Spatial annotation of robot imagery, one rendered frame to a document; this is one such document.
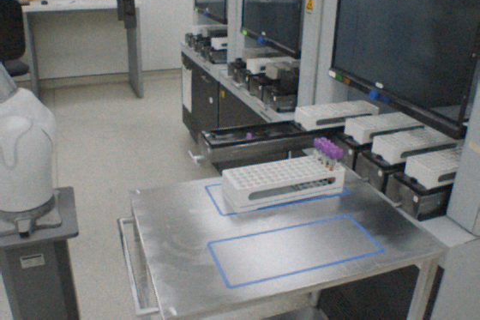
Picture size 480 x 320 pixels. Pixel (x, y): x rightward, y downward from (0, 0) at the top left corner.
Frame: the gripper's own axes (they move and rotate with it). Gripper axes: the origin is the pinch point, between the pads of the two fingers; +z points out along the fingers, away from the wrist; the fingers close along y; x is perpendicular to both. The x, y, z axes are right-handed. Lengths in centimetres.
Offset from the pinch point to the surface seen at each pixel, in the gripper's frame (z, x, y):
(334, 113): 38, 67, -9
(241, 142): 42, 32, -7
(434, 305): 72, 66, 50
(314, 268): 42, 24, 56
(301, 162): 35, 37, 25
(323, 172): 36, 40, 31
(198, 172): 121, 50, -139
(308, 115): 37, 58, -10
